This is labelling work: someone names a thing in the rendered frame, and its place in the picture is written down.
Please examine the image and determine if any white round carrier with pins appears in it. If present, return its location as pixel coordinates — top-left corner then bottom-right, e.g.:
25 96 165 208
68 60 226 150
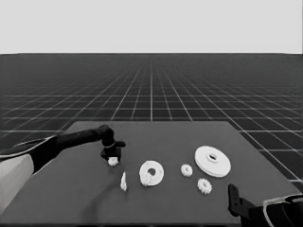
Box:
138 160 165 187

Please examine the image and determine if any large thick white disc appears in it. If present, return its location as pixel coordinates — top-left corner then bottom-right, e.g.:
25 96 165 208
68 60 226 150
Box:
194 145 232 179

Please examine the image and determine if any small thin white T-shaped piece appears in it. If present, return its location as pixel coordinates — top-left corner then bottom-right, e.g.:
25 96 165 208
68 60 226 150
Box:
119 170 128 192

